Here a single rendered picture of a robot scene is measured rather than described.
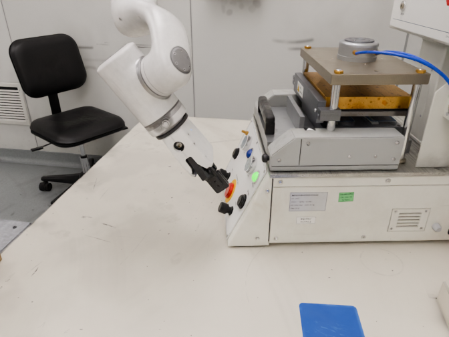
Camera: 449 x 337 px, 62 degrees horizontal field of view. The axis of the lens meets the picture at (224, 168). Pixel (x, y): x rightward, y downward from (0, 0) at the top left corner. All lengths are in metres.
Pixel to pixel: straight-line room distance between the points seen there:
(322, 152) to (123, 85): 0.38
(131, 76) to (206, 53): 1.70
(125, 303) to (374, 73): 0.60
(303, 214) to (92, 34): 2.05
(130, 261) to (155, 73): 0.39
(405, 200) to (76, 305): 0.66
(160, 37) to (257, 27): 1.66
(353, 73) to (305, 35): 1.56
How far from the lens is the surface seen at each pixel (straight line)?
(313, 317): 0.71
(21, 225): 1.00
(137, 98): 0.68
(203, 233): 0.86
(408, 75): 0.77
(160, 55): 0.64
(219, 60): 2.35
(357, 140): 0.75
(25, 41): 2.46
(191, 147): 0.70
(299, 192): 0.76
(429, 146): 0.82
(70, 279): 0.81
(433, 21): 0.88
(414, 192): 0.84
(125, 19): 0.76
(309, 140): 0.72
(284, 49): 2.29
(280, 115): 0.91
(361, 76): 0.74
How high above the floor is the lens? 1.27
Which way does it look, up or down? 28 degrees down
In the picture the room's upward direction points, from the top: straight up
